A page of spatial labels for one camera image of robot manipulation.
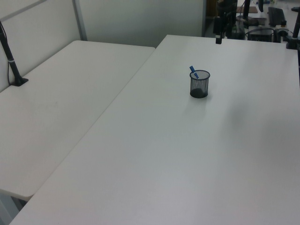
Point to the black clamp camera stand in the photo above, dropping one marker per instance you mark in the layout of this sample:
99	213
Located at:
294	38

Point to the black camera stand pole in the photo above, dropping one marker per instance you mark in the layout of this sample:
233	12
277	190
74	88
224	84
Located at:
10	61

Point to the black monitor stand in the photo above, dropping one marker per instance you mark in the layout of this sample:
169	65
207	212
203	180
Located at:
246	11

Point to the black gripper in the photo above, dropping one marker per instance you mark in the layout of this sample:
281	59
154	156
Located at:
227	9

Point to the white side table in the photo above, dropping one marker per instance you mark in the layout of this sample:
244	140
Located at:
54	110

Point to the black electronics box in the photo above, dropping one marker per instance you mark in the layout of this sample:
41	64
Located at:
261	34

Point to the black keyboard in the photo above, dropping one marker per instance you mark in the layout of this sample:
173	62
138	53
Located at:
276	16

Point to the blue marker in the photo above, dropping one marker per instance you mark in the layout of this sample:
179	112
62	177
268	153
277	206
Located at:
193	71

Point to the black mesh pen cup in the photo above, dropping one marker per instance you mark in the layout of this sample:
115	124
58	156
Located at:
199	86

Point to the grey metal partition post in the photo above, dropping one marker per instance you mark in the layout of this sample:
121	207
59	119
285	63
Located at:
79	20

